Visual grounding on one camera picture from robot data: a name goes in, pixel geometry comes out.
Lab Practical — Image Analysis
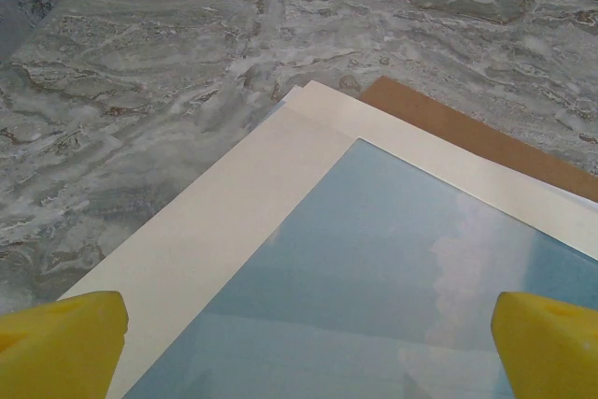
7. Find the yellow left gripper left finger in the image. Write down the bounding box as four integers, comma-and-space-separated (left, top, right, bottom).
0, 290, 131, 399

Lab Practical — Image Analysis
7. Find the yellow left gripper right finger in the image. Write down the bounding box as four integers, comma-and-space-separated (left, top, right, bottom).
490, 290, 598, 399

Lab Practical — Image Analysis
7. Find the white mat board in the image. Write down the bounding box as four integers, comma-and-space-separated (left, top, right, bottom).
285, 79, 598, 263
58, 84, 361, 399

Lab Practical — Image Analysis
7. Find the seaside tree photo print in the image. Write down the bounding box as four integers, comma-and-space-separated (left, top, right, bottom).
123, 136, 598, 399

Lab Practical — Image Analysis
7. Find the brown backing board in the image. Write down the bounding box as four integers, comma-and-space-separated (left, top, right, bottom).
359, 75, 598, 207

